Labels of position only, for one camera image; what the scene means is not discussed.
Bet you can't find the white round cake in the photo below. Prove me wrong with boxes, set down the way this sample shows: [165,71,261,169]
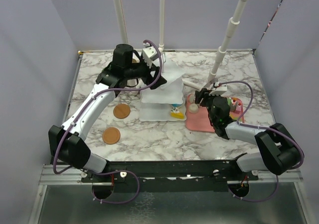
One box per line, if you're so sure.
[188,104,199,114]

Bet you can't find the wooden coaster near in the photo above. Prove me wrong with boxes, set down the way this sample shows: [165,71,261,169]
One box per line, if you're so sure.
[102,127,121,144]

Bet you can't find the left white pvc pole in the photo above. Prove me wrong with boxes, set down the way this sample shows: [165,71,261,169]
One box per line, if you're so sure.
[113,0,129,44]

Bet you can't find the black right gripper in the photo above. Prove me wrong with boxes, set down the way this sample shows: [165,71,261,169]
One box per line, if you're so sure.
[196,88,222,123]

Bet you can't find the wooden coaster far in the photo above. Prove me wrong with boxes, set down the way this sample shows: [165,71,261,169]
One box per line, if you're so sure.
[113,104,131,119]

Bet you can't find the wooden coaster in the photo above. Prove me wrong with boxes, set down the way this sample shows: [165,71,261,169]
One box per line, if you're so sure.
[102,127,121,144]
[113,104,131,119]

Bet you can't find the pink cake slice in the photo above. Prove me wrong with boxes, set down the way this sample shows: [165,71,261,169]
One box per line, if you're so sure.
[234,101,243,114]

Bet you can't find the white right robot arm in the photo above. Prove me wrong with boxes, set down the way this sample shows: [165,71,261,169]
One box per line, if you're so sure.
[194,89,304,180]

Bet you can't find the three tier white stand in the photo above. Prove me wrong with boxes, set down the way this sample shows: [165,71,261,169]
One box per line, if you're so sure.
[139,55,186,122]

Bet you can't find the yellow cake slice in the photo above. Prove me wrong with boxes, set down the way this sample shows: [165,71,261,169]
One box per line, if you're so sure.
[170,111,184,119]

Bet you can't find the pink serving tray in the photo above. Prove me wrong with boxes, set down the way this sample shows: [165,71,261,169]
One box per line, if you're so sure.
[185,93,244,133]

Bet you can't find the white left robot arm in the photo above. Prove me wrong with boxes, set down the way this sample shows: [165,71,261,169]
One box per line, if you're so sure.
[48,40,166,182]

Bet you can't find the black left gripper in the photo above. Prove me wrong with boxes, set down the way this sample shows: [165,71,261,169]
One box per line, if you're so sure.
[125,55,166,89]

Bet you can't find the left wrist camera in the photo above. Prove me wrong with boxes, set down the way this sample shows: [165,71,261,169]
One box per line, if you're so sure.
[142,46,159,67]

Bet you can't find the purple cable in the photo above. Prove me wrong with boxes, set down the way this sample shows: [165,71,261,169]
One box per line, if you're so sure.
[216,81,305,202]
[52,39,164,205]

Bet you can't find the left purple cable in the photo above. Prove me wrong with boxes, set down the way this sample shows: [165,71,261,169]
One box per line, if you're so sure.
[52,39,164,205]

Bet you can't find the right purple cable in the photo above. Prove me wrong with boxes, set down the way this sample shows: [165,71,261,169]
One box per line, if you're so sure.
[216,81,305,202]

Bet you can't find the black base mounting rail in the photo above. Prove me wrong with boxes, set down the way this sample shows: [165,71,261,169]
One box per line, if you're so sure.
[76,160,258,193]

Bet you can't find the middle white pvc pole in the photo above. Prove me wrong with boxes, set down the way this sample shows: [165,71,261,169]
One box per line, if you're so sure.
[159,0,165,56]

